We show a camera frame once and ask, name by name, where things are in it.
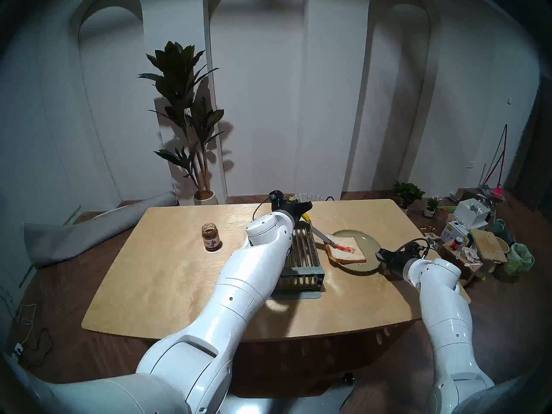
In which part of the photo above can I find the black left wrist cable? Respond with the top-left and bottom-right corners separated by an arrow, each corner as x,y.
252,191 -> 283,220

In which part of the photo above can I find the white bread slice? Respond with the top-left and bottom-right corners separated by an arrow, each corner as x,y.
325,235 -> 367,263

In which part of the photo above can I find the yellow white cardboard box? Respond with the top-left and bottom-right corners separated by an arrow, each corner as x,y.
440,221 -> 470,248

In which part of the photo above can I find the grey metal dish rack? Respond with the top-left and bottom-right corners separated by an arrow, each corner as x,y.
274,226 -> 325,299

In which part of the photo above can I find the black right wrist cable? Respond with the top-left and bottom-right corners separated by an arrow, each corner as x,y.
399,238 -> 432,257

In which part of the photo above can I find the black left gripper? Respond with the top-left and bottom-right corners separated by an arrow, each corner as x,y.
279,200 -> 314,223

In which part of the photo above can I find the strawberry jam glass jar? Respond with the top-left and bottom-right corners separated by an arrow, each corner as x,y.
201,223 -> 221,252

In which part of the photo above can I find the rolled grey mat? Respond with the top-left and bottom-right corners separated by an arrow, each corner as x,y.
22,191 -> 178,269

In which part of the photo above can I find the round beige ceramic plate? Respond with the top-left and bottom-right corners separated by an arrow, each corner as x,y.
330,230 -> 382,273

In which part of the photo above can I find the thin floor cable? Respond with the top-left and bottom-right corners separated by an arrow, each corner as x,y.
0,288 -> 53,370

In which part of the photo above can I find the red handled broom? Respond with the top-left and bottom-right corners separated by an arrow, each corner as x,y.
482,124 -> 508,198

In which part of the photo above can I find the white open box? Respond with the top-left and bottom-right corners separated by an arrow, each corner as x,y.
454,198 -> 491,229

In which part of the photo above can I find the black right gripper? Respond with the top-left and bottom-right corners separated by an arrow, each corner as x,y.
376,250 -> 414,275

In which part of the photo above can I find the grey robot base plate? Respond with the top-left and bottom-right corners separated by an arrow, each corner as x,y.
224,372 -> 356,414

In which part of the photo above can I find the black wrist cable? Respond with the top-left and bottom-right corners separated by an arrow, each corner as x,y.
252,191 -> 283,220
399,238 -> 432,257

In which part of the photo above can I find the tall potted leafy plant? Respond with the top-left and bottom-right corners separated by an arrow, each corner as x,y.
138,40 -> 227,206

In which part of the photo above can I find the yellow handled butter knife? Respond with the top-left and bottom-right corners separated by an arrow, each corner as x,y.
290,195 -> 338,248

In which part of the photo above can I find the wooden cutting board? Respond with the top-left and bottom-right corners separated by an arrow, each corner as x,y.
469,228 -> 508,263

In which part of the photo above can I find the small bushy potted plant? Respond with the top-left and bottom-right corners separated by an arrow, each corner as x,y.
392,181 -> 425,214

